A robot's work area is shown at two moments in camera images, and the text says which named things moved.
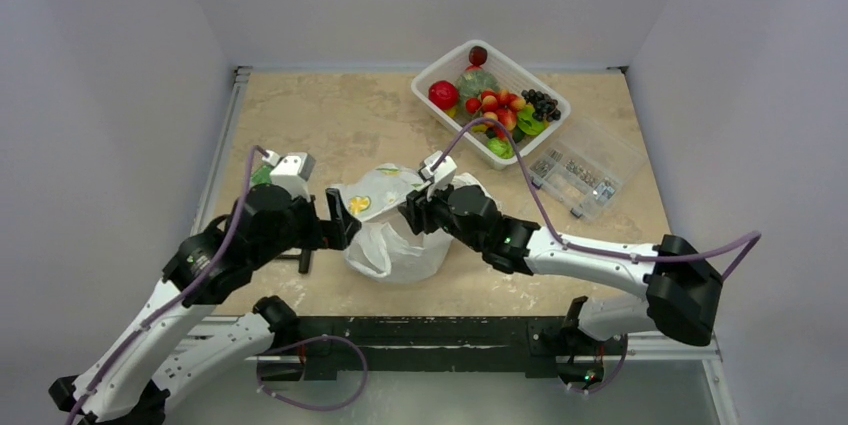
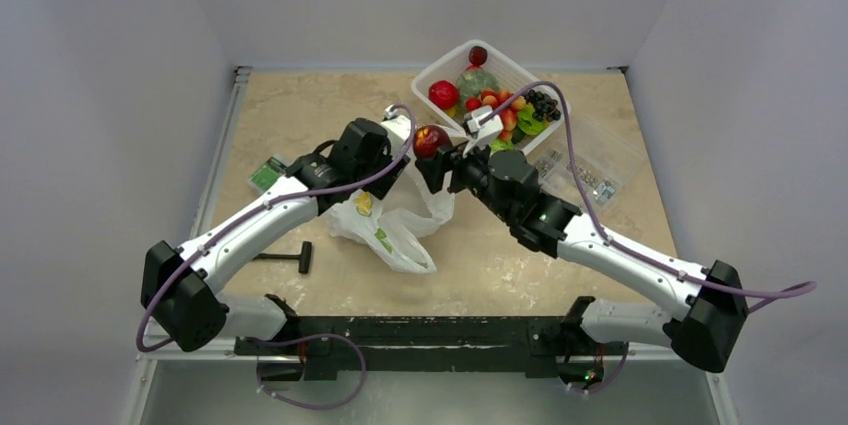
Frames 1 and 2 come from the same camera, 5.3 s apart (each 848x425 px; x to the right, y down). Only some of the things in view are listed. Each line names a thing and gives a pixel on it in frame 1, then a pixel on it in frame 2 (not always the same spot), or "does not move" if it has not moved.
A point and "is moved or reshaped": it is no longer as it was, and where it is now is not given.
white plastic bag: (386, 248) is moved or reshaped
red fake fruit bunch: (500, 105) does not move
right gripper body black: (424, 211) → (454, 170)
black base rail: (539, 346) does not move
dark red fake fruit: (478, 55) does not move
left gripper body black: (304, 229) → (384, 160)
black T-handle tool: (304, 258) does not move
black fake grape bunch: (545, 107) does not move
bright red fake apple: (443, 94) does not move
